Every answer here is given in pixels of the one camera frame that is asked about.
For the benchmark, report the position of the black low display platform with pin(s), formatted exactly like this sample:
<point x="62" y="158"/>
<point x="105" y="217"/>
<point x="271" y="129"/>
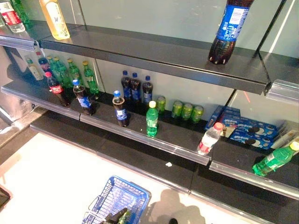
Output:
<point x="3" y="198"/>

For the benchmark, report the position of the large Pepsi cola bottle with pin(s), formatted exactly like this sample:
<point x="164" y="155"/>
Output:
<point x="230" y="23"/>

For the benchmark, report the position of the blue plastic shopping basket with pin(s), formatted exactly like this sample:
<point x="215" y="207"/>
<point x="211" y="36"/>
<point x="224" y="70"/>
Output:
<point x="130" y="184"/>

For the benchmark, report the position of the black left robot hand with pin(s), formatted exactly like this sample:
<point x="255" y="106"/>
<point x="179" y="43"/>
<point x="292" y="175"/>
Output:
<point x="114" y="217"/>

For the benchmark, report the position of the blue Oreo cookie box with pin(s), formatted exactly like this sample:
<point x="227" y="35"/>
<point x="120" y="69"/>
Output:
<point x="231" y="114"/>
<point x="254" y="142"/>
<point x="257" y="128"/>

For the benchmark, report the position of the small tea bottle green cap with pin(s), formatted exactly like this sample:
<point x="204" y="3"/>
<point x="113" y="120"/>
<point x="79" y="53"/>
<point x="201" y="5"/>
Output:
<point x="35" y="71"/>

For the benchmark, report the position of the white paper scrap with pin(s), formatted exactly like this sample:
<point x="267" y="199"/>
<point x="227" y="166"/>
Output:
<point x="168" y="164"/>

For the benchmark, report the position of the dark metal shelf board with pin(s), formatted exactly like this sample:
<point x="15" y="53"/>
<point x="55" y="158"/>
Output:
<point x="140" y="46"/>

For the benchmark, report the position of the green soda bottle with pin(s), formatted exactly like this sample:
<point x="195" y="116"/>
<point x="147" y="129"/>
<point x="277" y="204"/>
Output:
<point x="22" y="11"/>

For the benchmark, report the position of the green Sprite bottle yellow cap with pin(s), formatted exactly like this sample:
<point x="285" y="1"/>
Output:
<point x="73" y="72"/>
<point x="90" y="79"/>
<point x="273" y="158"/>
<point x="151" y="121"/>
<point x="61" y="72"/>
<point x="51" y="66"/>

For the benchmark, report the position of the white hanging price tag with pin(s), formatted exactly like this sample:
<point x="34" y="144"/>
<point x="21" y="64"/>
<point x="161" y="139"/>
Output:
<point x="38" y="49"/>

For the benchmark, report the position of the water bottle red label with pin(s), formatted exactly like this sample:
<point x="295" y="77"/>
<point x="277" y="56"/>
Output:
<point x="10" y="17"/>

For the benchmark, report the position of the Pepsi bottle blue cap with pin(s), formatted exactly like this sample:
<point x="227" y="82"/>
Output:
<point x="121" y="112"/>
<point x="84" y="100"/>
<point x="135" y="89"/>
<point x="126" y="87"/>
<point x="147" y="92"/>

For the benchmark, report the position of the clear water bottle red cap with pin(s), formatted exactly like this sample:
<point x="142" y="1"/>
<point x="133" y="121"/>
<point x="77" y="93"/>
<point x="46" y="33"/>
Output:
<point x="208" y="141"/>

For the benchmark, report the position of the cream snack box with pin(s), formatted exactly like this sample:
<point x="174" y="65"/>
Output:
<point x="285" y="140"/>

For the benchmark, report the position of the narrow blue Oreo box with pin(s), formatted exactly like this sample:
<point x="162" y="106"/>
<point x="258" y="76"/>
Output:
<point x="213" y="117"/>

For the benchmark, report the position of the Coca-Cola bottle red cap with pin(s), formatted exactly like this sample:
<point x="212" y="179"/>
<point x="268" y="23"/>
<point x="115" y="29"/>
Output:
<point x="43" y="64"/>
<point x="56" y="88"/>

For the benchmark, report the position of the large yellow tea bottle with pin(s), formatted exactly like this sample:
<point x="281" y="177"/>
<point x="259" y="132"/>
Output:
<point x="54" y="21"/>

